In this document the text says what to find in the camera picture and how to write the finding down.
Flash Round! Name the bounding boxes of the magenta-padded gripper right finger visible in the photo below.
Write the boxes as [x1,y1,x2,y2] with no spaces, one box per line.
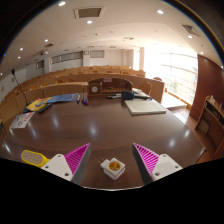
[131,142,184,186]

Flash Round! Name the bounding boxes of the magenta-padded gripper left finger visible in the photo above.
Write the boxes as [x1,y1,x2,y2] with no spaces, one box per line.
[40,142,92,186]

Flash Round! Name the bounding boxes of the white charger with red switch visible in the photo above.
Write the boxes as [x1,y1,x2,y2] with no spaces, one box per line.
[99,157,127,181]

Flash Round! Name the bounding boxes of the yellow power strip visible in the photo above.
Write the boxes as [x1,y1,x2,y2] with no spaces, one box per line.
[20,149,51,169]

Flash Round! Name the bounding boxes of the white flyer with red print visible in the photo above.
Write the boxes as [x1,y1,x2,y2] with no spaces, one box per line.
[9,111,36,130]

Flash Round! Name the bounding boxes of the black remote control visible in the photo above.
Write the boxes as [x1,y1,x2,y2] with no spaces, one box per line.
[37,103,53,114]

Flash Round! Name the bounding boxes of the wooden shelf unit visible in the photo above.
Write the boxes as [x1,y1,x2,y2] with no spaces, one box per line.
[194,95,224,160]

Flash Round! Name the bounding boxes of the white closed notebook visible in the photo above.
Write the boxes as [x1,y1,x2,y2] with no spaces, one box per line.
[124,99,168,117]

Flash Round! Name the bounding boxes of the wooden stool with metal legs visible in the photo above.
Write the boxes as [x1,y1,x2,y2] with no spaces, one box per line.
[0,119,8,141]

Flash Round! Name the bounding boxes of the blue booklet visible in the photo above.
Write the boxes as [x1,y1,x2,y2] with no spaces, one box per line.
[46,93,80,104]

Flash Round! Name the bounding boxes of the rows of wooden lecture benches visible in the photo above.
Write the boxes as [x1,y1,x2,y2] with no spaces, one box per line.
[0,65,166,123]

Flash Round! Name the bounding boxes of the black handheld microphone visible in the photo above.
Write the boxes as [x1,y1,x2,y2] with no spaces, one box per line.
[105,90,153,101]

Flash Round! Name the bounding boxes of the wooden chair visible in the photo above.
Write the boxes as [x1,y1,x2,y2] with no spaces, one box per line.
[139,81,153,96]

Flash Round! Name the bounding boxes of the black gooseneck desk microphone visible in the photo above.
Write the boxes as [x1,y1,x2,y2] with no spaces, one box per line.
[11,68,31,108]

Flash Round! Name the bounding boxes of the large bright window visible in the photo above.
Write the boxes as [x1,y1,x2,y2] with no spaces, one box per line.
[143,51,198,105]

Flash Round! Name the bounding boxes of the wooden desk organizer with clock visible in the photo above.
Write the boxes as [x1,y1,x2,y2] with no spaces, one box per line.
[87,77,134,98]

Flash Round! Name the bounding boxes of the small ceiling vent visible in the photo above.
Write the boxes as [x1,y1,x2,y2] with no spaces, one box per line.
[181,23,202,38]

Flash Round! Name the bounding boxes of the round ceiling lights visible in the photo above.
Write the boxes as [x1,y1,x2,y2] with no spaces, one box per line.
[16,1,205,56]

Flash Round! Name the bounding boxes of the large square ceiling vent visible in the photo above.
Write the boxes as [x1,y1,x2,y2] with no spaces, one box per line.
[73,6,106,20]

